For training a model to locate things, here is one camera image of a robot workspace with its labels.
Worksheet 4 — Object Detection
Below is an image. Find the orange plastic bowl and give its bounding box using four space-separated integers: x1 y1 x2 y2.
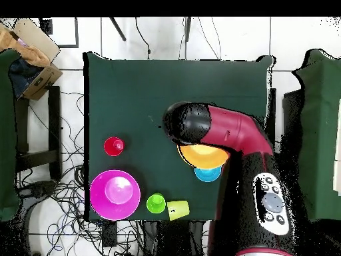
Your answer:
176 143 230 170

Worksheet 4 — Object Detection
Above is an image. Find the yellow plastic cup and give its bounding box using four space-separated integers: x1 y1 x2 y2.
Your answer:
167 199 190 221

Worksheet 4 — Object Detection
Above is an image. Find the small blue plastic bowl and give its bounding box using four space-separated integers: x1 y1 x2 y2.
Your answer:
193 165 222 183

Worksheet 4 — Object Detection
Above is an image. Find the red plastic cup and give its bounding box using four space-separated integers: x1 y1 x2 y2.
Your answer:
103 136 125 157

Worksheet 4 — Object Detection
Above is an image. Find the green plastic cup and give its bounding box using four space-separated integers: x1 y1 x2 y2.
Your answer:
146 193 167 215

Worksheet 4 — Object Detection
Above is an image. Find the dark green tablecloth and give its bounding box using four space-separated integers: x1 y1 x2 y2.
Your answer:
83 51 275 222

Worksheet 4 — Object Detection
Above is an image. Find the pink plastic bowl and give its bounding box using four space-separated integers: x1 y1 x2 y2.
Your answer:
89 169 141 221

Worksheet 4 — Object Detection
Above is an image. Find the black power box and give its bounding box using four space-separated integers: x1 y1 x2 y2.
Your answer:
101 221 119 248

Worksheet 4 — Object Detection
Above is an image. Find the black stand leg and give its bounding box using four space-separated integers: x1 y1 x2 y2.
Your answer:
109 17 127 42
183 17 192 43

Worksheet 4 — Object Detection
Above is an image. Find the brown cardboard box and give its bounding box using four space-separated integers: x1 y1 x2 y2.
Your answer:
22 63 64 101

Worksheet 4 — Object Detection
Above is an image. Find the green-covered side table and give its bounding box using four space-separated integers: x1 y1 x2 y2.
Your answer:
0 48 23 222
291 49 341 222

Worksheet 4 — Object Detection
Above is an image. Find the tan cloth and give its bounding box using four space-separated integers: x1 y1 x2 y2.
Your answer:
0 22 51 67

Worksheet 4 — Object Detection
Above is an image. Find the blue cloth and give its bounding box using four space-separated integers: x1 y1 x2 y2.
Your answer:
8 57 45 99

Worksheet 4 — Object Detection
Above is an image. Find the beige cardboard sheet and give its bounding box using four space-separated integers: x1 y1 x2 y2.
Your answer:
11 17 61 65

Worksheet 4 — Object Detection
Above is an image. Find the black cable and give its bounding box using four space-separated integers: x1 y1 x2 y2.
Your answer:
135 17 151 60

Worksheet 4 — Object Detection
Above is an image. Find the tangle of cables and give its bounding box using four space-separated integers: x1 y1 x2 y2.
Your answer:
17 90 145 256

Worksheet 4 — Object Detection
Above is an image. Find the black chair frame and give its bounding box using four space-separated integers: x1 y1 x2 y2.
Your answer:
266 87 304 155
14 85 63 181

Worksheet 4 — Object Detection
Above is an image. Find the grey metal frame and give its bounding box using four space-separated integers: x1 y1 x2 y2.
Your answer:
39 17 80 49

